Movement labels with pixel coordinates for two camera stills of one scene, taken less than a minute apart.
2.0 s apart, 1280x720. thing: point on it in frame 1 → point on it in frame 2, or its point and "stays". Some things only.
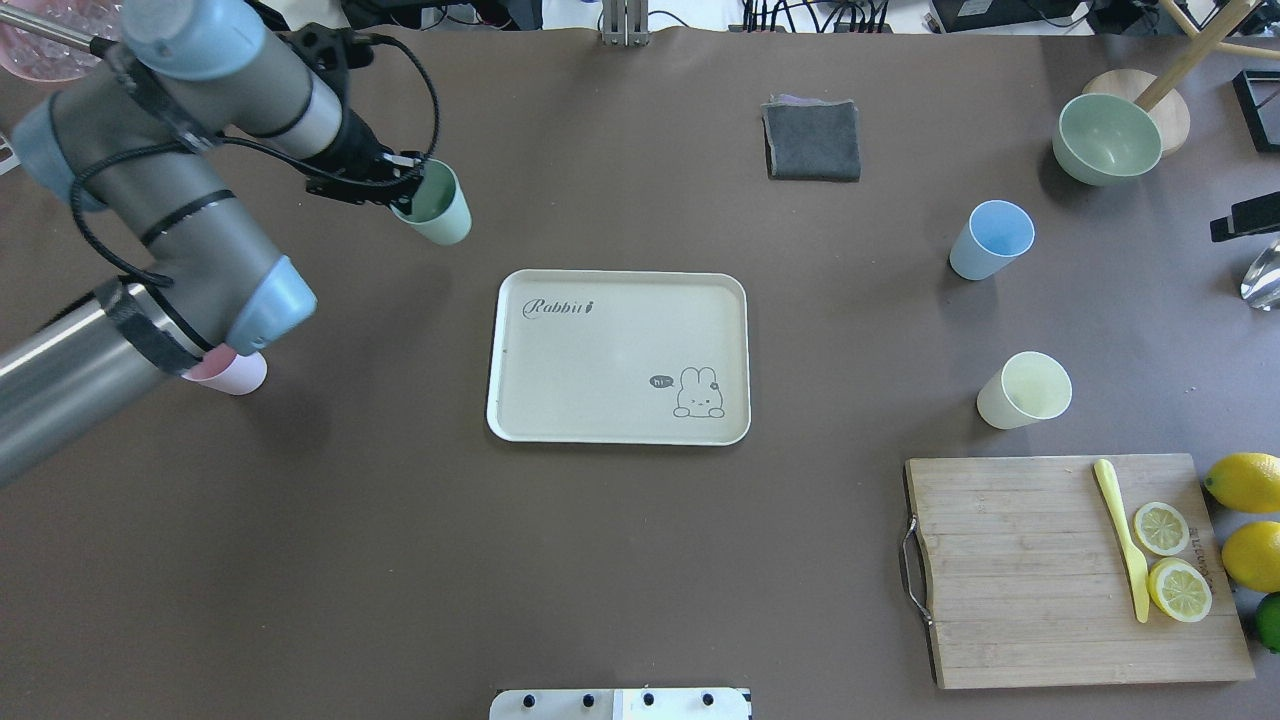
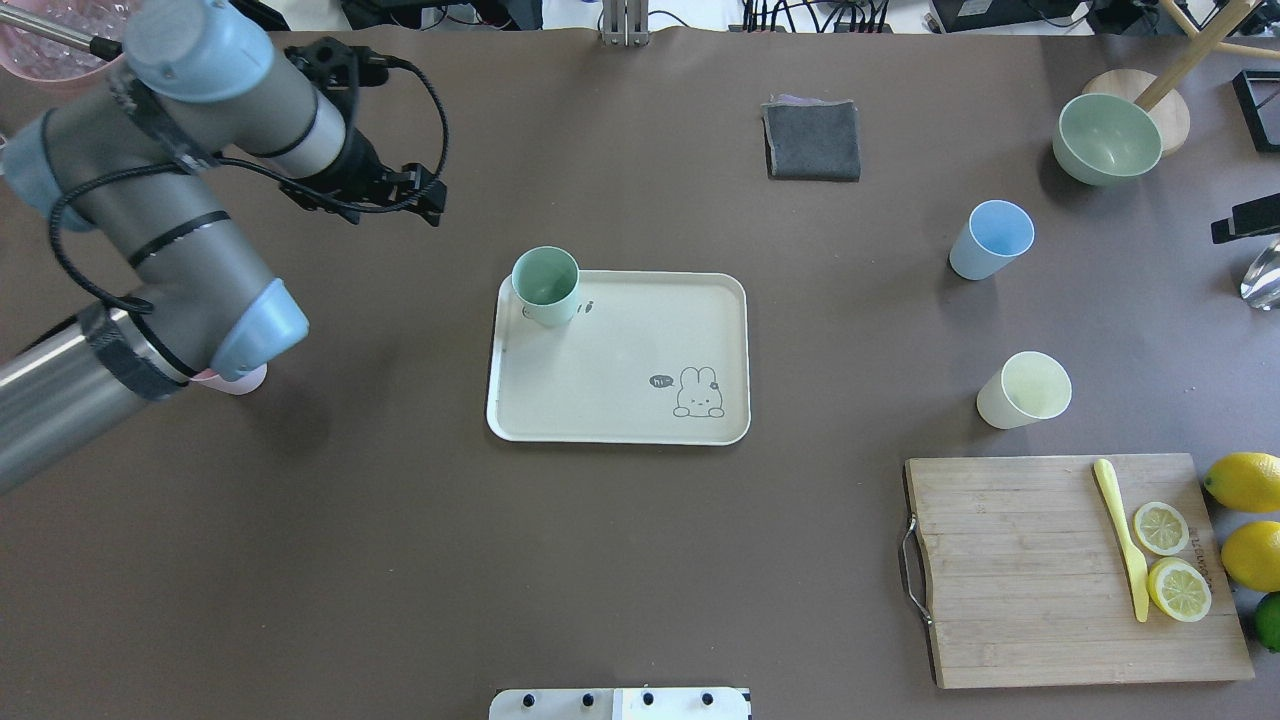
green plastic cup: x=440 y=207 → x=546 y=280
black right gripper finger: x=1247 y=217 stays
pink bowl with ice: x=37 y=57 stays
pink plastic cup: x=224 y=370 stays
